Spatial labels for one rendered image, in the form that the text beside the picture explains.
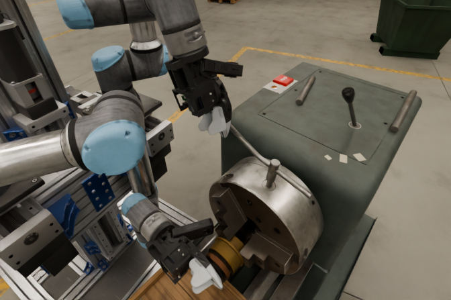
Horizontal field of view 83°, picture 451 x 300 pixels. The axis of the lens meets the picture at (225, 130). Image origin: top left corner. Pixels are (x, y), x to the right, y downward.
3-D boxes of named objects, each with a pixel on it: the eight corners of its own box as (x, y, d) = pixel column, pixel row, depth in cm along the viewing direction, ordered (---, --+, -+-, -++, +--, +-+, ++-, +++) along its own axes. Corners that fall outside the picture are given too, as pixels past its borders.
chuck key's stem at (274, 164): (272, 192, 64) (282, 162, 56) (267, 197, 63) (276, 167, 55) (266, 186, 65) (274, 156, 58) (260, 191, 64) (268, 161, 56)
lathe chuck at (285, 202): (224, 203, 93) (231, 143, 72) (299, 266, 79) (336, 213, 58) (207, 219, 88) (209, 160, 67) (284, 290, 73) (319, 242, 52)
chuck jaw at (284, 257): (264, 221, 69) (305, 245, 61) (264, 232, 71) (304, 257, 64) (238, 251, 62) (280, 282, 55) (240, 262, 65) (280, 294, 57)
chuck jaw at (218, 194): (244, 211, 73) (225, 176, 71) (256, 212, 69) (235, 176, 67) (218, 238, 67) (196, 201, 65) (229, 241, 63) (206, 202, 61)
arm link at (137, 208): (145, 202, 82) (139, 185, 77) (166, 223, 76) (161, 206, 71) (123, 218, 77) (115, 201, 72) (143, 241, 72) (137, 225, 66)
